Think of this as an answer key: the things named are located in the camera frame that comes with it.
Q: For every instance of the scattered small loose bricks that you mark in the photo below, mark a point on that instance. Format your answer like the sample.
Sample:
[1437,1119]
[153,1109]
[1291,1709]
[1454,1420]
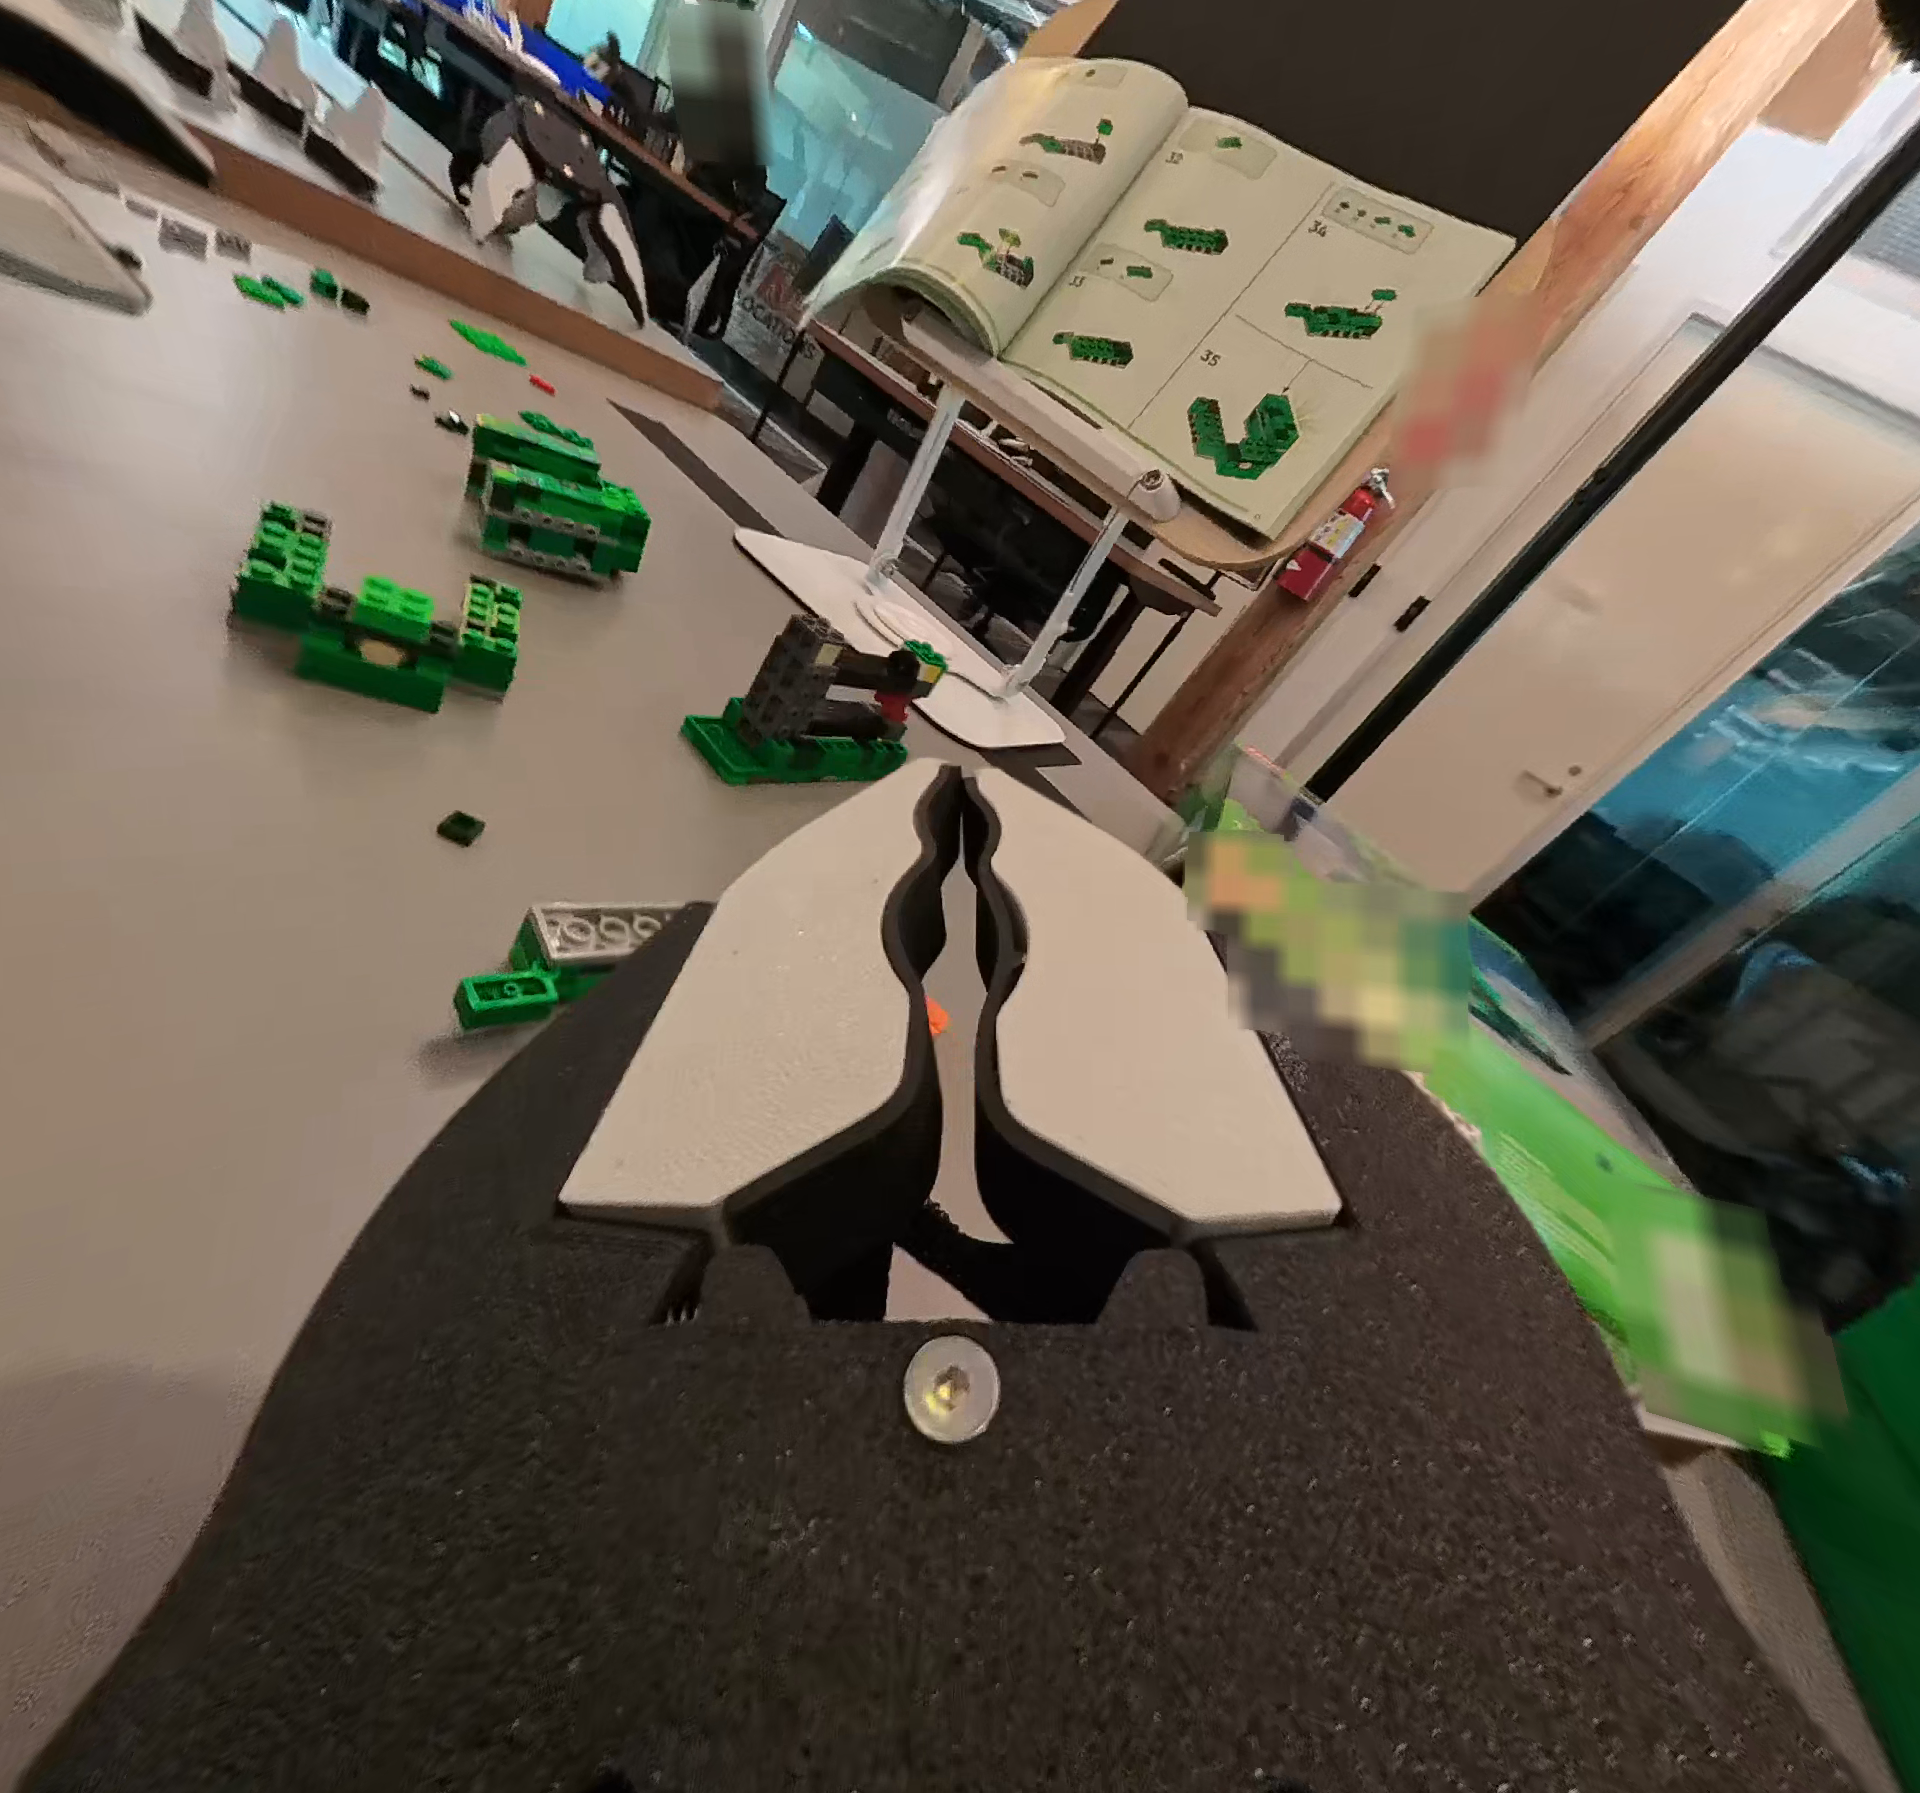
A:
[486,342]

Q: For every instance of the white book stand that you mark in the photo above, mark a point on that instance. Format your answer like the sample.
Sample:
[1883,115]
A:
[901,625]

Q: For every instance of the wooden pillar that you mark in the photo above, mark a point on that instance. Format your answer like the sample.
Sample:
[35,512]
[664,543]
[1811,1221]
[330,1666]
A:
[1651,158]

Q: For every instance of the green fabric bag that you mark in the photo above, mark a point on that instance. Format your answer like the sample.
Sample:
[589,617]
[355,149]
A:
[1860,1599]

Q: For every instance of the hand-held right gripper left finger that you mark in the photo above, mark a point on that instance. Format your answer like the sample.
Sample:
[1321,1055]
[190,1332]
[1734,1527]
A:
[765,1043]

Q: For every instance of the green U-shaped brick assembly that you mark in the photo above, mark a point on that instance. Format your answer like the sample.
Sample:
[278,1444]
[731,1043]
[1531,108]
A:
[374,625]

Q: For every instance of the green brick set box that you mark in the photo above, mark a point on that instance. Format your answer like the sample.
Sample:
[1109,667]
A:
[1562,1178]

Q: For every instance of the white door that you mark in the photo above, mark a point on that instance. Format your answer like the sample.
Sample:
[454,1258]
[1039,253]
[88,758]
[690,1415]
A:
[1575,625]

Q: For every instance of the green and grey brick assembly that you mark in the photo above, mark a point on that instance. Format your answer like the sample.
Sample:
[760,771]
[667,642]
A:
[563,504]

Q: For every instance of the red fire extinguisher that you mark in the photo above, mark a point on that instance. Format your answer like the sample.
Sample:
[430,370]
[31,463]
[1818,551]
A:
[1332,533]

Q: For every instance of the brick instruction booklet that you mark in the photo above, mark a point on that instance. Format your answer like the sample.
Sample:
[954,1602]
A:
[1200,294]

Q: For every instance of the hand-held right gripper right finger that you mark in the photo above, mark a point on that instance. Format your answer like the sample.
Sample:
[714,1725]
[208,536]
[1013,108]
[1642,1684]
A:
[1139,1058]

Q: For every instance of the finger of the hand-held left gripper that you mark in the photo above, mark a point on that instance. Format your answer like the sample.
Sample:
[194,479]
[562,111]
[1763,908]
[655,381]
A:
[61,233]

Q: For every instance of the grey studded plate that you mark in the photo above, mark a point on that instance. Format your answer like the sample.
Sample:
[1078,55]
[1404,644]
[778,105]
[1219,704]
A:
[607,932]

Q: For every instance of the dark grey brick assembly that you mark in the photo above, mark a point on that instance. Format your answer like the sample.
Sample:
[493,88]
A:
[794,713]

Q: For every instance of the blue storage bins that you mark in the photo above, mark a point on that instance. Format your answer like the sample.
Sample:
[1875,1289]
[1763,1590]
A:
[481,15]

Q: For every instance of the cardboard box red letters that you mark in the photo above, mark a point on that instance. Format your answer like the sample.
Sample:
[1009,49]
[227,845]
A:
[774,309]

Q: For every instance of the dark green small tile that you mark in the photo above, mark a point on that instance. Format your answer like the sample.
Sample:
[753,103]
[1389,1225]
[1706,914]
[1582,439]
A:
[462,828]

